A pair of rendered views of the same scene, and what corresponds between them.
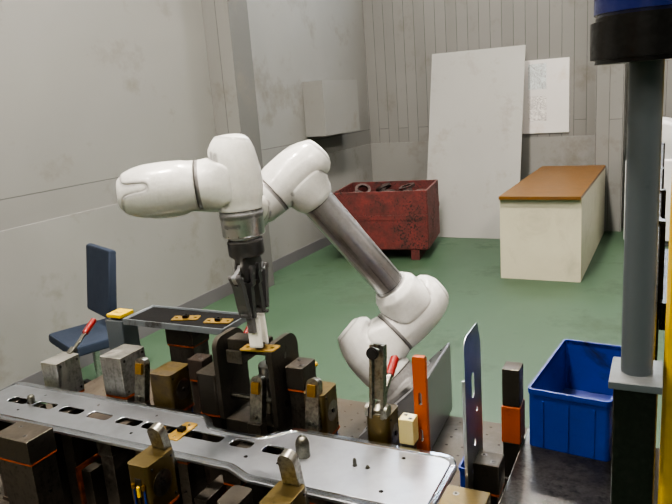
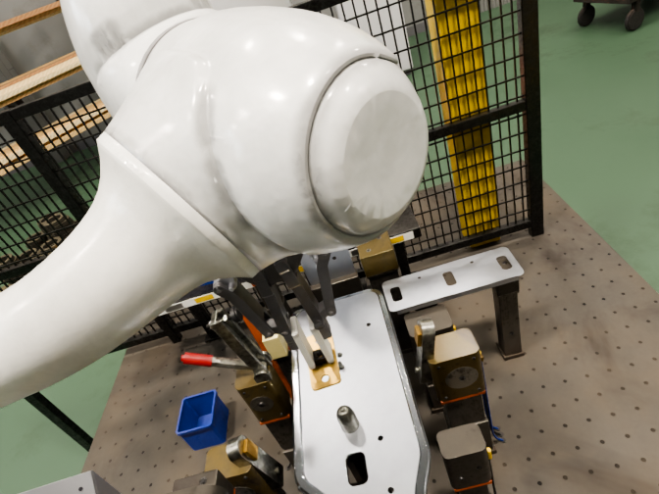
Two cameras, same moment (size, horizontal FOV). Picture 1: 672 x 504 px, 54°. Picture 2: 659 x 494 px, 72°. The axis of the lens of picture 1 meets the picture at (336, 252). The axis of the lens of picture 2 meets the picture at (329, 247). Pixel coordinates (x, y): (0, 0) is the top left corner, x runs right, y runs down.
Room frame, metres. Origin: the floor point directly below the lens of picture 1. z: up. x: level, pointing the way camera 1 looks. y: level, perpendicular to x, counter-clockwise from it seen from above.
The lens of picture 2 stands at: (1.42, 0.57, 1.69)
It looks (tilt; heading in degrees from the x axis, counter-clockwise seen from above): 35 degrees down; 250
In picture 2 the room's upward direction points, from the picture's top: 21 degrees counter-clockwise
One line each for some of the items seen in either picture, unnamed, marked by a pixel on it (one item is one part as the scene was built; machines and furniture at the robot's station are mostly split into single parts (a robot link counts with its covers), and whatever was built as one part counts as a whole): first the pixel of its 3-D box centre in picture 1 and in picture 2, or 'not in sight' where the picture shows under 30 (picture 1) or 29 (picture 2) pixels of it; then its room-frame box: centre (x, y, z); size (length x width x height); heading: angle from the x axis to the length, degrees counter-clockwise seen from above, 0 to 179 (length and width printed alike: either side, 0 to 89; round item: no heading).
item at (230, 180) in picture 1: (229, 172); (172, 70); (1.35, 0.21, 1.64); 0.13 x 0.11 x 0.16; 95
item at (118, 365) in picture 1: (135, 415); not in sight; (1.80, 0.62, 0.90); 0.13 x 0.08 x 0.41; 153
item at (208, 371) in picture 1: (225, 429); not in sight; (1.70, 0.34, 0.89); 0.12 x 0.07 x 0.38; 153
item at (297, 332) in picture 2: (260, 328); (302, 343); (1.36, 0.18, 1.30); 0.03 x 0.01 x 0.07; 66
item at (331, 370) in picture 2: (259, 345); (321, 357); (1.34, 0.18, 1.26); 0.08 x 0.04 x 0.01; 66
